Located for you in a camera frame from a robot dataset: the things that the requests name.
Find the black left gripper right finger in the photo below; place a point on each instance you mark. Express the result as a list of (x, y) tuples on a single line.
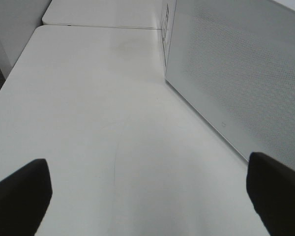
[(271, 188)]

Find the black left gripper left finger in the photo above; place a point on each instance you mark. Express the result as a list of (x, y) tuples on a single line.
[(24, 198)]

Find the white microwave door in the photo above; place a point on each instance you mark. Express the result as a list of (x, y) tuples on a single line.
[(234, 62)]

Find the white microwave oven body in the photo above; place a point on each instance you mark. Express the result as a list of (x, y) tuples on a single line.
[(166, 26)]

